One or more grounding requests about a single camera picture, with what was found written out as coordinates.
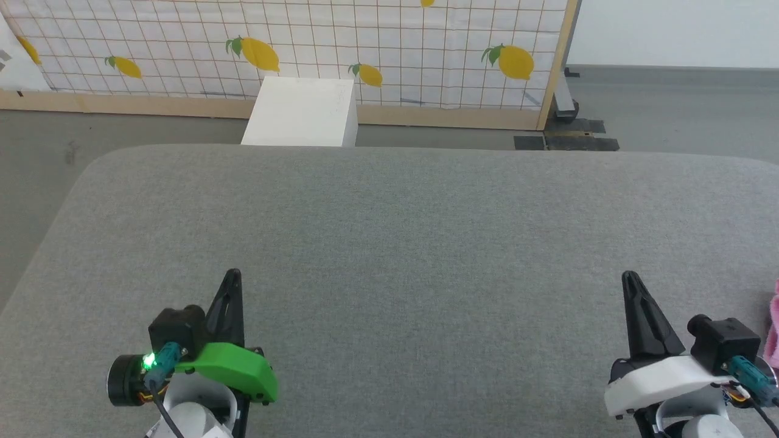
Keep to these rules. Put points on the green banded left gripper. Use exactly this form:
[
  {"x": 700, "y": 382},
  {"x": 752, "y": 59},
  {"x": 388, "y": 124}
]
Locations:
[{"x": 237, "y": 371}]

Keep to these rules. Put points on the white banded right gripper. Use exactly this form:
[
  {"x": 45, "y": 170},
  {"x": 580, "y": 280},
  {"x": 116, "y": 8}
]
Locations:
[{"x": 657, "y": 380}]

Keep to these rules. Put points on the pink garment with white label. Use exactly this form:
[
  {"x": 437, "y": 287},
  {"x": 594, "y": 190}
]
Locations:
[{"x": 773, "y": 328}]

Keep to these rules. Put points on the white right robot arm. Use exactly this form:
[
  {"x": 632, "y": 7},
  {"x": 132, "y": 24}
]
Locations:
[{"x": 700, "y": 423}]

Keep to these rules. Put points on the white box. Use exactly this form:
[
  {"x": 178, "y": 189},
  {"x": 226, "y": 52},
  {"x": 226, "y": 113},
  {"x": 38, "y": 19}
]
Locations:
[{"x": 301, "y": 112}]

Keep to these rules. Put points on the white panel with grey shapes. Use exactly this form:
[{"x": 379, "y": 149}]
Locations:
[{"x": 15, "y": 70}]

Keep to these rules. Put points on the lemon print grid screen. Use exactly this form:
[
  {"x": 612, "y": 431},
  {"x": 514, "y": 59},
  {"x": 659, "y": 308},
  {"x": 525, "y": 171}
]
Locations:
[{"x": 426, "y": 36}]

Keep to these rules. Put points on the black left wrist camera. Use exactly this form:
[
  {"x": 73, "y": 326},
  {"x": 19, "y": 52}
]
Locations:
[{"x": 176, "y": 328}]

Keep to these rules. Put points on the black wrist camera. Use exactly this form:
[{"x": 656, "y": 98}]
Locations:
[
  {"x": 727, "y": 340},
  {"x": 176, "y": 328}
]

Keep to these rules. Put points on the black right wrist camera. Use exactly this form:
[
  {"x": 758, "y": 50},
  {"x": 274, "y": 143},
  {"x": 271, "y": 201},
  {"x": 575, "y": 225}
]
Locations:
[{"x": 727, "y": 340}]

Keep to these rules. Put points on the black screen base plate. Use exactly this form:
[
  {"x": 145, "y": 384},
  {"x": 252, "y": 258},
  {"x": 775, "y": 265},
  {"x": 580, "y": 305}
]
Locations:
[{"x": 572, "y": 142}]

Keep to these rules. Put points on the grey metal screen post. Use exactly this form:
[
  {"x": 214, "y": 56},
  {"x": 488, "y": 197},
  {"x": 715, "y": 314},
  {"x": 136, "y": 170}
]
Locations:
[{"x": 565, "y": 97}]

